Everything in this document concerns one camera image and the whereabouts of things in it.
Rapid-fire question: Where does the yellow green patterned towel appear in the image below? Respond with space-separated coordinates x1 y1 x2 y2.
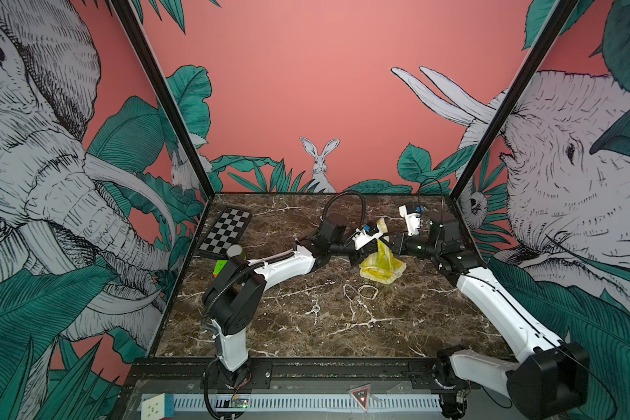
360 218 406 285

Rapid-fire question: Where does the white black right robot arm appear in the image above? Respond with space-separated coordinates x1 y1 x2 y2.
390 213 590 419

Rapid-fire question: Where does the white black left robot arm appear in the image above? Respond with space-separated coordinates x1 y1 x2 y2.
202 213 387 373

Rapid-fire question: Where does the green white cylinder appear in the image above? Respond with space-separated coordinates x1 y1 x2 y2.
226 244 244 258

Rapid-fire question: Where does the black white checkerboard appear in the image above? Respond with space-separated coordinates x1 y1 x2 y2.
198 206 252 260

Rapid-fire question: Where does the colourful rubik's cube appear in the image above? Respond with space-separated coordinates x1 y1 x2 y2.
213 260 227 278

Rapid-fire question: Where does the red triangle warning sticker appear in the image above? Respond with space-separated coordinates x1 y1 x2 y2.
348 384 371 411

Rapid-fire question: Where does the white power socket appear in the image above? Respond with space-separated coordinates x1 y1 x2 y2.
140 393 175 420

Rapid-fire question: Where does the black corrugated left cable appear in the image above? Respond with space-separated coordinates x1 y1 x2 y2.
321 191 368 227

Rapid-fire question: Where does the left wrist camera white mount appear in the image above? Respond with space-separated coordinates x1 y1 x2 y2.
352 222 388 250

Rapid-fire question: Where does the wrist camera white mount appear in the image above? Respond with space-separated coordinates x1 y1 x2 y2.
399 205 425 236
352 222 388 250

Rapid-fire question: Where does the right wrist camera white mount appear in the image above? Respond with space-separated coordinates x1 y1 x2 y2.
399 205 425 236

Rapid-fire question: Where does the black front mounting rail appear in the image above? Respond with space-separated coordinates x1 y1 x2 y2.
122 358 510 392

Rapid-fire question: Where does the white slotted cable duct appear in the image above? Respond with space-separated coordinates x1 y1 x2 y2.
172 393 443 413

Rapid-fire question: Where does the black left frame post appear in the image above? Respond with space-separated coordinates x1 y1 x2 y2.
110 0 215 201

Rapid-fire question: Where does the black frame post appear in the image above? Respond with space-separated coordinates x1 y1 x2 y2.
450 0 579 201
110 0 215 201

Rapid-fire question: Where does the black right frame post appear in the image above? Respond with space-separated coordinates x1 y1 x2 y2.
450 0 579 201

